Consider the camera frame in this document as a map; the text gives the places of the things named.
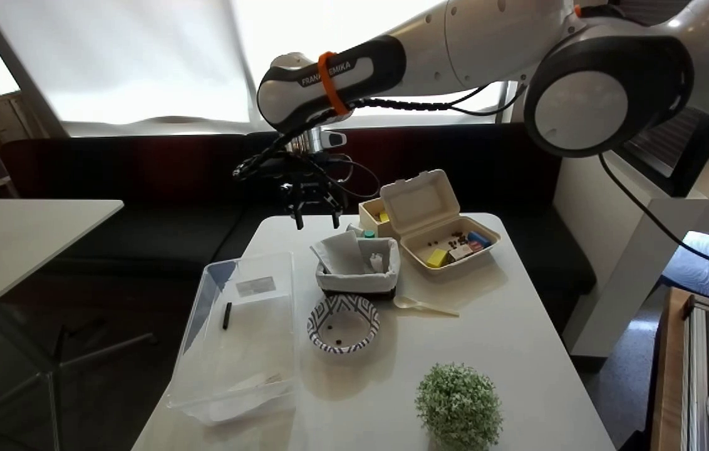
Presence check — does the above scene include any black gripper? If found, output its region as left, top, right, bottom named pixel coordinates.
left=274, top=149, right=352, bottom=234

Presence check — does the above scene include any white napkin basket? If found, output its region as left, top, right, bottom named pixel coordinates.
left=312, top=234, right=402, bottom=296

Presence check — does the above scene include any beige clamshell takeaway pack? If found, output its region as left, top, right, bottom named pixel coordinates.
left=375, top=166, right=502, bottom=273

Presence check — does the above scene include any zebra patterned bowl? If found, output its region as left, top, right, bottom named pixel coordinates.
left=305, top=294, right=383, bottom=362

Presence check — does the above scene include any yellow toy block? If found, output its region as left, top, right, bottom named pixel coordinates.
left=424, top=245, right=452, bottom=270

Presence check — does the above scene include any beige plastic spoon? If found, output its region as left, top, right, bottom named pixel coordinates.
left=391, top=296, right=461, bottom=322

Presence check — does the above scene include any clear plastic bin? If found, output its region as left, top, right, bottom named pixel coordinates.
left=170, top=253, right=298, bottom=428

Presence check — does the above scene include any dark red sofa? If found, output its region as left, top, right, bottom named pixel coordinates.
left=0, top=123, right=569, bottom=262

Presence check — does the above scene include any green potted plant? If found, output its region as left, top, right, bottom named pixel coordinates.
left=412, top=362, right=506, bottom=451

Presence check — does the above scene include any white counter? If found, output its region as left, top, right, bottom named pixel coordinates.
left=550, top=136, right=709, bottom=362

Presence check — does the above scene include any white side table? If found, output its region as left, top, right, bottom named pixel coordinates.
left=0, top=195, right=157, bottom=451

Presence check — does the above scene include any wooden base board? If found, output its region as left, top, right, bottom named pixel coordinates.
left=648, top=285, right=697, bottom=451

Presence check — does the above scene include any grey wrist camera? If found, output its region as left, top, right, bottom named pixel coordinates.
left=317, top=128, right=352, bottom=153

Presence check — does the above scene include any orange strap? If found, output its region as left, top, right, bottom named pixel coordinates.
left=315, top=50, right=356, bottom=118

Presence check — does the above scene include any black cable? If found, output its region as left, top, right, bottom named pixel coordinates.
left=350, top=81, right=533, bottom=118
left=598, top=153, right=709, bottom=284

